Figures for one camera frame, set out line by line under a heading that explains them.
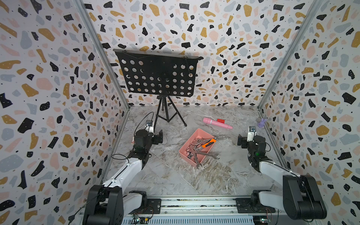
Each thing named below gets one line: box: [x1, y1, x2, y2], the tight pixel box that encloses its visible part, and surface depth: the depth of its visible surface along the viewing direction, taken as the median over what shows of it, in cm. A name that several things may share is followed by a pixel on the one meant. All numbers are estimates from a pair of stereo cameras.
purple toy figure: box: [257, 117, 268, 128], surface depth 111 cm
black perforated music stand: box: [112, 48, 200, 127], surface depth 78 cm
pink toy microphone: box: [202, 117, 233, 130], surface depth 112 cm
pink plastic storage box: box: [178, 128, 216, 168], surface depth 96 cm
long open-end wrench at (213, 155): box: [194, 150, 221, 160], surface depth 83 cm
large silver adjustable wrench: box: [190, 135, 227, 149], surface depth 97 cm
